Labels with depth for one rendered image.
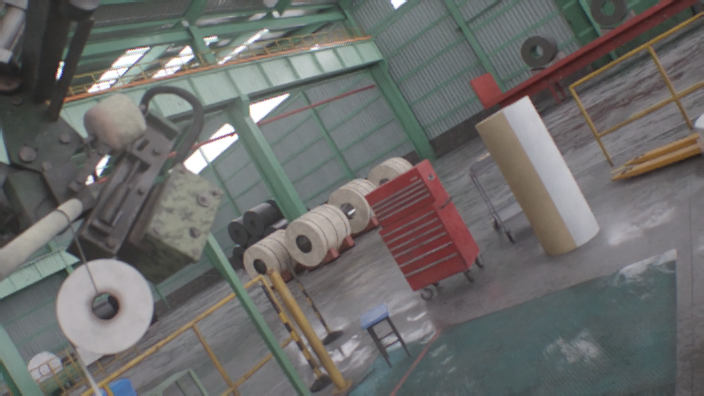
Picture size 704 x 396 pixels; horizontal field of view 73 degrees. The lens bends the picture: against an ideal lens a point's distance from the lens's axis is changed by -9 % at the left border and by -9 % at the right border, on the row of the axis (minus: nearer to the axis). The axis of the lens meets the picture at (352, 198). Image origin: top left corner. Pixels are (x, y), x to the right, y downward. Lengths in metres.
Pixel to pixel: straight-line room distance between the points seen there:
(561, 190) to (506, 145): 0.59
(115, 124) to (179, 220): 0.23
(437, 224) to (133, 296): 4.25
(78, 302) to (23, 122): 0.38
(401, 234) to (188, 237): 4.21
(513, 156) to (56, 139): 3.81
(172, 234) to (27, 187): 0.28
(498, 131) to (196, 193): 3.56
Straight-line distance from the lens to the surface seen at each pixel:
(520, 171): 4.49
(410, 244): 5.19
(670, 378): 2.58
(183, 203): 1.10
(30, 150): 1.09
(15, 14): 1.13
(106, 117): 1.11
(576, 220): 4.61
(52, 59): 1.01
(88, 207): 1.07
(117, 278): 0.95
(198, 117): 1.24
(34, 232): 0.89
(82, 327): 0.96
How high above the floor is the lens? 1.42
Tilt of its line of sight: 1 degrees down
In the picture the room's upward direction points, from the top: 31 degrees counter-clockwise
